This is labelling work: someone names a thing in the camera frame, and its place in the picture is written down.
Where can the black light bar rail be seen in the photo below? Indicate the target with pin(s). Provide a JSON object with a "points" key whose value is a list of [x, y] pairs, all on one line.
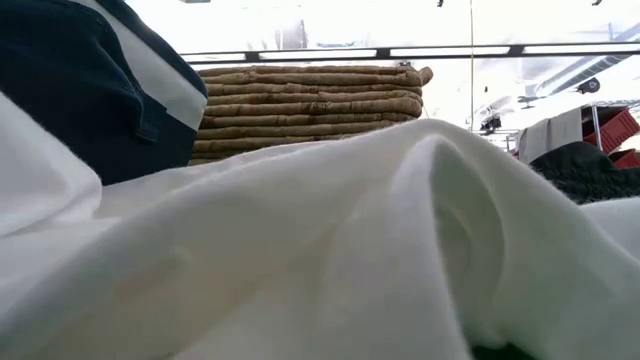
{"points": [[450, 51]]}

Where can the woven wicker laundry basket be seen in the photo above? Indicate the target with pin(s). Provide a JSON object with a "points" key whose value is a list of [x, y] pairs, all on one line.
{"points": [[310, 100]]}

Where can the black round ceiling device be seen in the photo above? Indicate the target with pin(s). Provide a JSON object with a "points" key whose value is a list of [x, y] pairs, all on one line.
{"points": [[589, 86]]}

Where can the red crate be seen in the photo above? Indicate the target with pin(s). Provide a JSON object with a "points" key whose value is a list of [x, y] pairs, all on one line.
{"points": [[617, 130]]}

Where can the beige hanging cloth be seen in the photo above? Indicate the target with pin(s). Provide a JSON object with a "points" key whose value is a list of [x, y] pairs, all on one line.
{"points": [[550, 132]]}

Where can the black garment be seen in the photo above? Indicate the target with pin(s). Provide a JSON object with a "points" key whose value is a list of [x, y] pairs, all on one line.
{"points": [[585, 170]]}

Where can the plain white garment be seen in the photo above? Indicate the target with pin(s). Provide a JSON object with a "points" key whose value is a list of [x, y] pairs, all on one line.
{"points": [[300, 235]]}

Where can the silver air duct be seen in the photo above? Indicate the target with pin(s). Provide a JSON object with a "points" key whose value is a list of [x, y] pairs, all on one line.
{"points": [[585, 72]]}

